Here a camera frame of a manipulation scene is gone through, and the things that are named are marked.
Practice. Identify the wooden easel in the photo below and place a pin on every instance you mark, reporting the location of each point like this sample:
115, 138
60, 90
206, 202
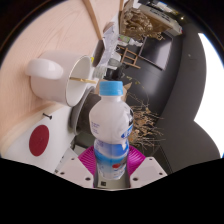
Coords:
128, 56

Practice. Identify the white ceramic mug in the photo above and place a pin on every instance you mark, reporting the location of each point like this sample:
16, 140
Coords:
50, 85

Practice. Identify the long ceiling strip light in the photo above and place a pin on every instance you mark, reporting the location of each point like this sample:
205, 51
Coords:
210, 93

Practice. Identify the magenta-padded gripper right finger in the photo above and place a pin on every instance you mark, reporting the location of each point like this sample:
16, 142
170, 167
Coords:
136, 160

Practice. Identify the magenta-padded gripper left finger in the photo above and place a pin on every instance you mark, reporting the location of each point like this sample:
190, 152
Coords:
87, 160

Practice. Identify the flat round red coaster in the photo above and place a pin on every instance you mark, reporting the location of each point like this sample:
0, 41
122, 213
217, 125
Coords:
39, 140

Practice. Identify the dark wall screen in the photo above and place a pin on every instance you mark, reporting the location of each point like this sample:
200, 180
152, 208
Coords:
156, 50

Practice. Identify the grey plant saucer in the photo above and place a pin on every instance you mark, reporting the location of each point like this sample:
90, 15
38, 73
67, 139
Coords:
75, 115

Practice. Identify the white blue-capped drink bottle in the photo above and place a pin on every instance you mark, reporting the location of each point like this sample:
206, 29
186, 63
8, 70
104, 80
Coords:
111, 126

